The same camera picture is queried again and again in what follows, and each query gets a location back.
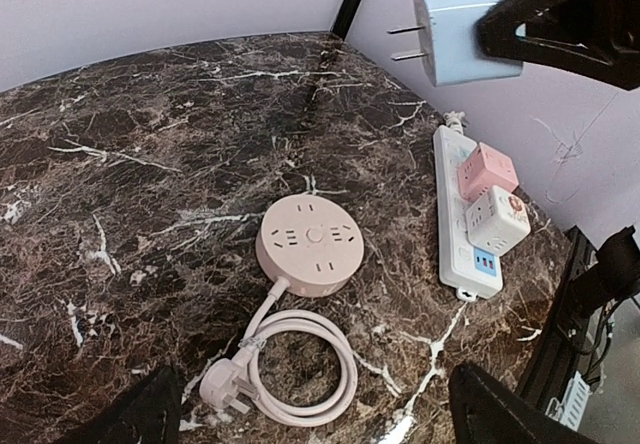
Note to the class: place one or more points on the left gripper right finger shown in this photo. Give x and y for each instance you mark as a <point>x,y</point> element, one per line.
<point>485,411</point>

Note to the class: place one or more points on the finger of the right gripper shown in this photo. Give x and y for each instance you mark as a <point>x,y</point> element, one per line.
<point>598,39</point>

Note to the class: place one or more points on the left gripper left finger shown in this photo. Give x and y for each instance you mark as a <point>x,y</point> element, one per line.
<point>149,412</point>

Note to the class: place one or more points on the blue plug adapter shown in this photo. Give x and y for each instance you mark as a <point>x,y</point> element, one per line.
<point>449,48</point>

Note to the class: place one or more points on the white multicolour power strip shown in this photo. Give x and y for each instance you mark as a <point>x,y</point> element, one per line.
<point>472,272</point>

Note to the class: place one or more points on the pink cube socket adapter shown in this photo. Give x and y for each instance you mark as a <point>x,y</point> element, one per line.
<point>483,168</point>

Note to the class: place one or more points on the white plug adapter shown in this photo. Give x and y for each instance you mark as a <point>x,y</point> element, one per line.
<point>497,221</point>

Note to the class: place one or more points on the pink round power socket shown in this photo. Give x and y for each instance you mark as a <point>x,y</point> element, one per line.
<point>311,242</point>

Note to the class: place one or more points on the white slotted cable duct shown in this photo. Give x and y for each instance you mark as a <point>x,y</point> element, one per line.
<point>569,410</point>

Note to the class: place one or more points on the black front rail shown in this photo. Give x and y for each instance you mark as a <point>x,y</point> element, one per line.
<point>563,342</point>

